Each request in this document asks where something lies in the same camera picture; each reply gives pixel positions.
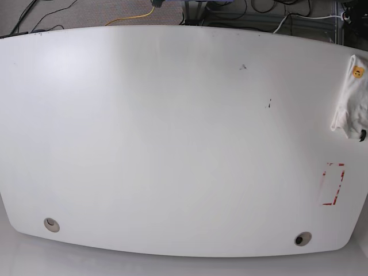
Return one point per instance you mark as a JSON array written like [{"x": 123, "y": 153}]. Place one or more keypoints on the white printed t-shirt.
[{"x": 351, "y": 110}]

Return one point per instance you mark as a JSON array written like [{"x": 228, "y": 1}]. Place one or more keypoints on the left table cable grommet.
[{"x": 51, "y": 225}]

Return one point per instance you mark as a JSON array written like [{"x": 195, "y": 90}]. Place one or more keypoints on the table cable grommet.
[
  {"x": 303, "y": 239},
  {"x": 51, "y": 225}
]

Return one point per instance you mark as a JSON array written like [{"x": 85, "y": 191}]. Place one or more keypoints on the right table cable grommet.
[{"x": 303, "y": 239}]

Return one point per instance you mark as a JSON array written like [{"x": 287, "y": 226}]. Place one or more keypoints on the red tape rectangle marking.
[{"x": 331, "y": 182}]

